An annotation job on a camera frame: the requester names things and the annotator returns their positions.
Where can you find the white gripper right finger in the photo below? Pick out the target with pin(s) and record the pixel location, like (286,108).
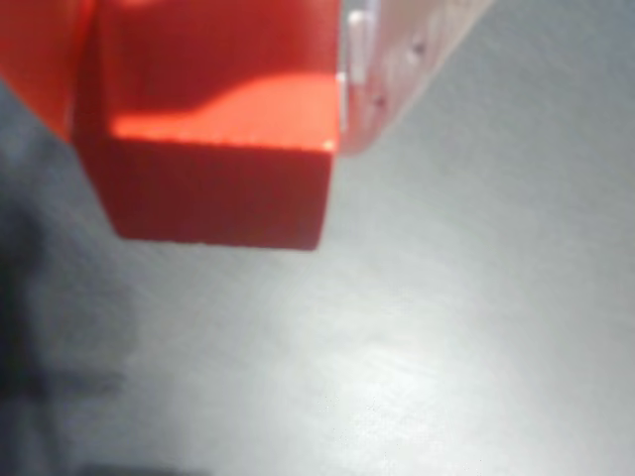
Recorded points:
(397,59)

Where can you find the red cube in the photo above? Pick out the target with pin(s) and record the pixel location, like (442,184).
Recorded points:
(213,188)

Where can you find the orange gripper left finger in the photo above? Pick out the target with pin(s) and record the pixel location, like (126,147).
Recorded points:
(35,59)

